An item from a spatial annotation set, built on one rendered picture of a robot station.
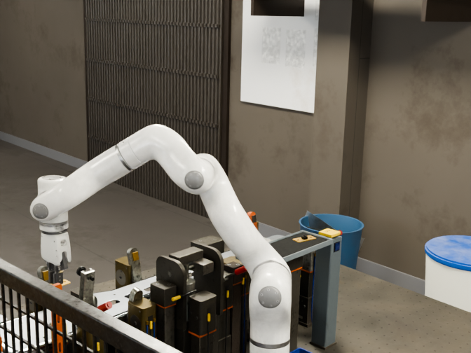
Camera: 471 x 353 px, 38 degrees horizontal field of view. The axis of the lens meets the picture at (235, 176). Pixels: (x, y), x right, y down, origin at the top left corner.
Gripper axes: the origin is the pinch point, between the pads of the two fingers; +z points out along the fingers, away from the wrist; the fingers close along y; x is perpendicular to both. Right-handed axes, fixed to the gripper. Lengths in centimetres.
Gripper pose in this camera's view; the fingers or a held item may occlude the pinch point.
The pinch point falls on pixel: (55, 277)
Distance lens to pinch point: 217.8
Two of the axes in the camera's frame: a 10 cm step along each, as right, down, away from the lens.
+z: -0.3, 9.7, 2.4
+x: -6.8, 1.5, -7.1
